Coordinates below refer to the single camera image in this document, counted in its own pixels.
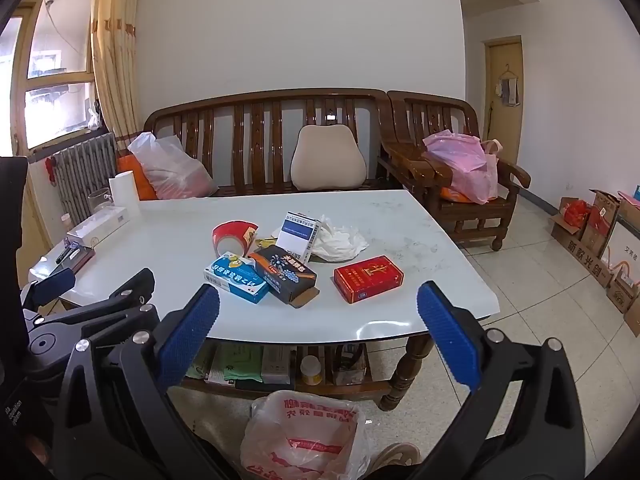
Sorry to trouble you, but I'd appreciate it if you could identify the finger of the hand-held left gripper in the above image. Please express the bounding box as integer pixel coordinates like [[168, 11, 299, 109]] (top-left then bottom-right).
[[21, 266, 77, 311], [30, 267, 161, 356]]

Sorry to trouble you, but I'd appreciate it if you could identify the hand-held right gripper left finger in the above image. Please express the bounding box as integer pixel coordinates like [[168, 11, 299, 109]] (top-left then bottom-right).
[[52, 284, 236, 480]]

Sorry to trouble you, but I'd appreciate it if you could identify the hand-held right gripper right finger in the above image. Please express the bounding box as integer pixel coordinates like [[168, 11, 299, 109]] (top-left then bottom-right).
[[415, 281, 586, 480]]

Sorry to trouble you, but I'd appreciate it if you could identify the light blue medicine box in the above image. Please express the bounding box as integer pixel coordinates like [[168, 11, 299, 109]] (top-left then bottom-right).
[[203, 251, 271, 305]]

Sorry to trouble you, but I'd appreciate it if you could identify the red cigarette pack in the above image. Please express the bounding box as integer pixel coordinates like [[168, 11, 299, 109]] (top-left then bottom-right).
[[333, 255, 405, 305]]

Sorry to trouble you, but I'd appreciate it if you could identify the red paper cup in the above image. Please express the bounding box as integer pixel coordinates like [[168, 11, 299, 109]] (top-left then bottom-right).
[[212, 220, 259, 261]]

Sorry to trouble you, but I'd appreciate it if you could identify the black patterned box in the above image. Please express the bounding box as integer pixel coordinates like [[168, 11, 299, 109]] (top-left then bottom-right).
[[248, 245, 321, 307]]

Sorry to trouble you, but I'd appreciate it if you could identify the white red-print plastic bag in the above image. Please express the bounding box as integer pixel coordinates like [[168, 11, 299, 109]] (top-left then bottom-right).
[[240, 390, 371, 480]]

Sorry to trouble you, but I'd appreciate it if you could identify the white tissue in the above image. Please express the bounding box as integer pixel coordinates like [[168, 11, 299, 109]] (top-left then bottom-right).
[[271, 215, 369, 263]]

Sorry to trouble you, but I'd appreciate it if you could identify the blue white carton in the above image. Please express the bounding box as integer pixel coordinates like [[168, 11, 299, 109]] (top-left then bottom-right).
[[275, 211, 320, 263]]

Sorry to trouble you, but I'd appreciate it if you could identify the dark red box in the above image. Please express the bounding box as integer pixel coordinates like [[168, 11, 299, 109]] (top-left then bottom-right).
[[50, 246, 97, 276]]

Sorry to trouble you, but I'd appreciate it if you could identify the black marker pen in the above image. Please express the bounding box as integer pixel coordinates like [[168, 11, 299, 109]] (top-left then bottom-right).
[[55, 241, 83, 264]]

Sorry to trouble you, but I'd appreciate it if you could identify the white table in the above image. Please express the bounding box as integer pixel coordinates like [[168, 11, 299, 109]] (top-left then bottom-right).
[[27, 189, 501, 411]]

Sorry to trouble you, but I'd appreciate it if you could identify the green packet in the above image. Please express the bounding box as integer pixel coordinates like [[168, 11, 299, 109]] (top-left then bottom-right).
[[207, 342, 263, 386]]

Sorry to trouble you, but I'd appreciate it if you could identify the long white box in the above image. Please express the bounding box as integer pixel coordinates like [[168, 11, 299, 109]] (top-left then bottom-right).
[[65, 206, 130, 248]]

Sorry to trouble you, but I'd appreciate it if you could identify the grey white box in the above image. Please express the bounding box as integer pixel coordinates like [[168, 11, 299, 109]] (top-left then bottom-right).
[[261, 345, 293, 385]]

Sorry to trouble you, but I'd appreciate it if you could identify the clear glass cup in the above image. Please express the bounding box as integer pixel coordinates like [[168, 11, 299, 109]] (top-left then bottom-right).
[[88, 187, 113, 216]]

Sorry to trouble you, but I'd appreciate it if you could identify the white paper towel roll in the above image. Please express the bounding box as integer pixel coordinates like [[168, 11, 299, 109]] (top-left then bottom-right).
[[108, 170, 142, 218]]

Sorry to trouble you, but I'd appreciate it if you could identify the grey radiator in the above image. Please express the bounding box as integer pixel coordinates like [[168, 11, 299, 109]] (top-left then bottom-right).
[[52, 132, 118, 226]]

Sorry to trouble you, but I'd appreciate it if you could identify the orange bag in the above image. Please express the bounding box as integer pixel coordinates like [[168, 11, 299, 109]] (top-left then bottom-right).
[[116, 154, 158, 202]]

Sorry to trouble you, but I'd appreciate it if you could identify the person's tan shoe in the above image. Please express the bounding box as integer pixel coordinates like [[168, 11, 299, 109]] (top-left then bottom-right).
[[367, 442, 422, 480]]

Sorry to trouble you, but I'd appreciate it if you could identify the translucent white plastic bag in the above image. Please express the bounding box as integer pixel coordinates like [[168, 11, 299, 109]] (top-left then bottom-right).
[[127, 132, 219, 201]]

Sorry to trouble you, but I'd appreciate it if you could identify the open cardboard box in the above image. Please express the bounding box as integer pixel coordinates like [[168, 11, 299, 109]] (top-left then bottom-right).
[[550, 196, 596, 243]]

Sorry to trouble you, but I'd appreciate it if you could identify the pink plastic bag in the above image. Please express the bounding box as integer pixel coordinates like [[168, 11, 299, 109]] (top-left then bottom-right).
[[422, 130, 500, 205]]

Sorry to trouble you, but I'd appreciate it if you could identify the red plastic bag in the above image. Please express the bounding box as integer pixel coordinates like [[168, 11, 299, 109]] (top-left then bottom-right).
[[564, 200, 592, 229]]

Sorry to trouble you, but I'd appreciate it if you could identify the wooden armchair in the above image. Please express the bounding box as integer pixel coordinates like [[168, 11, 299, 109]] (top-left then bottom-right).
[[377, 91, 532, 252]]

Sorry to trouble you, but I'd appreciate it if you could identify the tall cardboard box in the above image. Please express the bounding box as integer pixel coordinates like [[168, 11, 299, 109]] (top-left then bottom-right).
[[580, 189, 622, 257]]

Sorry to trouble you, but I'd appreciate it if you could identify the white panel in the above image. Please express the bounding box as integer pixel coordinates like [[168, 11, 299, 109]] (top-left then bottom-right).
[[600, 212, 640, 273]]

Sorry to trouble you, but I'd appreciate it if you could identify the beige cushion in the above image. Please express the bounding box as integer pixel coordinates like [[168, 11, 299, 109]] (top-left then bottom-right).
[[291, 125, 368, 192]]

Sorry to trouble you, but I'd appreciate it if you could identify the wooden sofa bench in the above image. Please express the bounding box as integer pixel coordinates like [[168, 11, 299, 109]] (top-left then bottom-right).
[[114, 88, 396, 201]]

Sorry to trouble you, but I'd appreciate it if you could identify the yellow wooden door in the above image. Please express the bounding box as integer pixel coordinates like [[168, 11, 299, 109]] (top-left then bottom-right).
[[482, 36, 523, 171]]

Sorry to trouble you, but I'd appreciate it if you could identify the beige curtain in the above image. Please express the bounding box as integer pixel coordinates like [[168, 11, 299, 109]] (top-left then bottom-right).
[[90, 0, 146, 141]]

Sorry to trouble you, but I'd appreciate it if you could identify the window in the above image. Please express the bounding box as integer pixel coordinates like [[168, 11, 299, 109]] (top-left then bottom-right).
[[0, 0, 96, 156]]

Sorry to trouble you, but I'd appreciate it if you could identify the hanger with cloths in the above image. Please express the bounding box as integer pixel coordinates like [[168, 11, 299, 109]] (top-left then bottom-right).
[[495, 64, 522, 108]]

